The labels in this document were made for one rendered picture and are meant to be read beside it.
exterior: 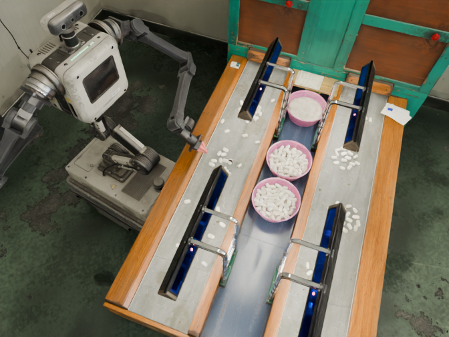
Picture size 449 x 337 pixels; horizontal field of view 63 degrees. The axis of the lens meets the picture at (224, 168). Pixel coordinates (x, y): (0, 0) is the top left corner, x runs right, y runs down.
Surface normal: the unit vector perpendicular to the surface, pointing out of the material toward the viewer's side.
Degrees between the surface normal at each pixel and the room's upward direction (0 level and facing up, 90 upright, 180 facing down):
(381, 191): 0
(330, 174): 0
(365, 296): 0
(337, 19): 90
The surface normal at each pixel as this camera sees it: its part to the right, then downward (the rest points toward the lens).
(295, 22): -0.35, 0.79
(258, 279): 0.01, -0.54
